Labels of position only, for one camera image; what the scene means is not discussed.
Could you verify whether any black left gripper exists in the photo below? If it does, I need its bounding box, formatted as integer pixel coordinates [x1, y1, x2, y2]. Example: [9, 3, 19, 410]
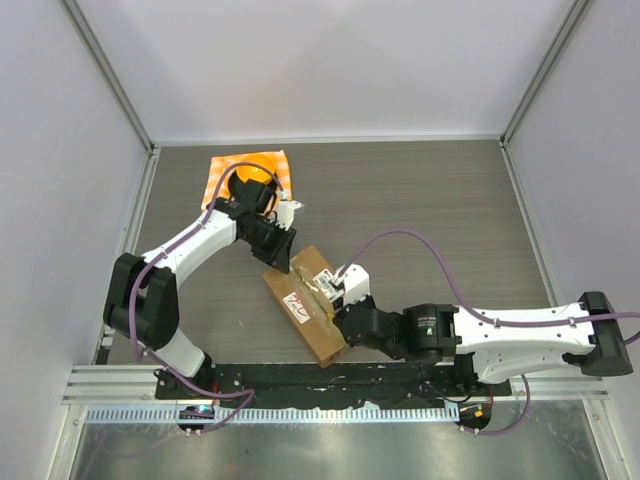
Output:
[241, 218, 295, 272]

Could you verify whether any brown cardboard express box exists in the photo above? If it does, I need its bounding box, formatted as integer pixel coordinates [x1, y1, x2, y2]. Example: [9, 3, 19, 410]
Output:
[263, 245, 347, 369]

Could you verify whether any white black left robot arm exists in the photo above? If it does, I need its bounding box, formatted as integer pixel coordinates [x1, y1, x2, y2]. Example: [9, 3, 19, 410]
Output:
[103, 180, 303, 399]

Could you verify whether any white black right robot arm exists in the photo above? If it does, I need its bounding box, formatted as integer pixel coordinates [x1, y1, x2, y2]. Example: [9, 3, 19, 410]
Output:
[332, 292, 633, 395]

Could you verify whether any orange bowl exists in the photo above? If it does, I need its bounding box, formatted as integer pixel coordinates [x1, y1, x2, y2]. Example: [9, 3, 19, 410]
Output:
[236, 152, 276, 184]

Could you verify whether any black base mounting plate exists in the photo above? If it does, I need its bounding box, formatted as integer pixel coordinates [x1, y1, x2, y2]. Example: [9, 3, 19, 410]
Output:
[154, 360, 511, 411]

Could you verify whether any orange checkered cloth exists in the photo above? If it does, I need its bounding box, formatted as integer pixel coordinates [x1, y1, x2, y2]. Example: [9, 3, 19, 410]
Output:
[201, 150, 293, 211]

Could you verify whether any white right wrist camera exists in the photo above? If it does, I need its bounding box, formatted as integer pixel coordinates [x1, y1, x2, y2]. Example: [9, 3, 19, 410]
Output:
[330, 264, 370, 310]

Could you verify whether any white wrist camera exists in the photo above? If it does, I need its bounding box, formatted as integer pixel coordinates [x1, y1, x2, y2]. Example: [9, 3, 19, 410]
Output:
[330, 264, 370, 310]
[273, 192, 304, 230]

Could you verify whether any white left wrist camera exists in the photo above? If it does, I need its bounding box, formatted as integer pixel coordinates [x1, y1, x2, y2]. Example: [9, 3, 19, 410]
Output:
[273, 192, 304, 230]

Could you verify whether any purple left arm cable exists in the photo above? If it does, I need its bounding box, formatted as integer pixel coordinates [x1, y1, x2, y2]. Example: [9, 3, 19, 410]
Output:
[128, 162, 287, 433]

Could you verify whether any white slotted cable duct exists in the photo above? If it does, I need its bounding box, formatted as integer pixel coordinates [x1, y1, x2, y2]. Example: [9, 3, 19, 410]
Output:
[85, 403, 459, 425]

